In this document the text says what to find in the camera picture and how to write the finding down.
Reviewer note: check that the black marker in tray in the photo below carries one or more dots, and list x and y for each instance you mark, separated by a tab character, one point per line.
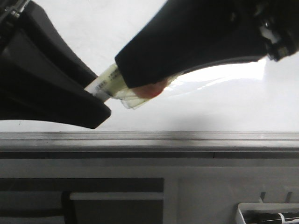
272	218

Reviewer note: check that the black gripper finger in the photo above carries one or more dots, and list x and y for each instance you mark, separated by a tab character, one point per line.
187	35
41	78

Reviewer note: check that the white dry-erase marker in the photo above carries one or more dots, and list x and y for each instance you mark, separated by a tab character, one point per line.
111	84

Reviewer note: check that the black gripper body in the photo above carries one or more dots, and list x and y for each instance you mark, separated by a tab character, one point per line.
279	24

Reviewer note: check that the dark cabinet panel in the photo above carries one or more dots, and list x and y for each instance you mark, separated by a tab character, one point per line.
81	200

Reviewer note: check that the white whiteboard with metal frame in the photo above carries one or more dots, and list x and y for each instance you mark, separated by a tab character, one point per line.
229	107

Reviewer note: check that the white marker tray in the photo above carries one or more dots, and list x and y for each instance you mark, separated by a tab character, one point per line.
244	208

